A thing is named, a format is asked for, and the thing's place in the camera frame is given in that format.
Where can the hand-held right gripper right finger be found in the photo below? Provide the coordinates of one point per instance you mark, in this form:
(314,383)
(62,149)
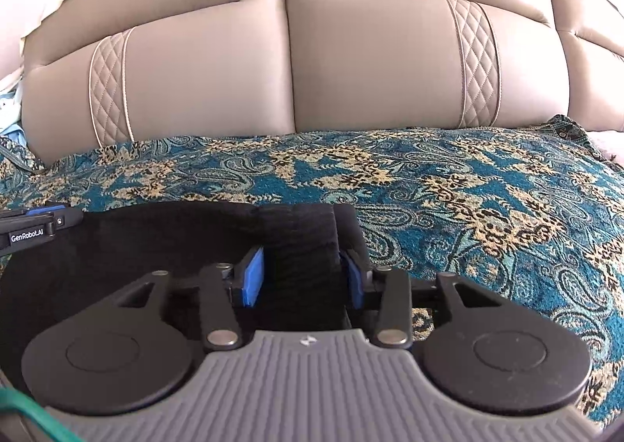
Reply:
(354,284)

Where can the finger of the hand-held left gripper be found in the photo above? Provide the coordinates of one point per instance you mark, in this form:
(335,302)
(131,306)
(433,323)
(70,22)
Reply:
(62,218)

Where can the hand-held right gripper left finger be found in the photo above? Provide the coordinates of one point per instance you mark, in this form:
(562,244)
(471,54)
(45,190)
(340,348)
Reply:
(253,277)

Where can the black pants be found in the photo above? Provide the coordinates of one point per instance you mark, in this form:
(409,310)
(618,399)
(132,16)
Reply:
(146,237)

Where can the white and light blue cloth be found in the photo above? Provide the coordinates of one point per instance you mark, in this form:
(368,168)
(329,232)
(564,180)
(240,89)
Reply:
(9,110)

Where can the teal paisley blanket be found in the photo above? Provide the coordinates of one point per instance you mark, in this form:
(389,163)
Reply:
(463,188)

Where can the beige leather sofa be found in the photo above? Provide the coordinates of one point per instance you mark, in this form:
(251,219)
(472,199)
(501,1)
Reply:
(341,56)

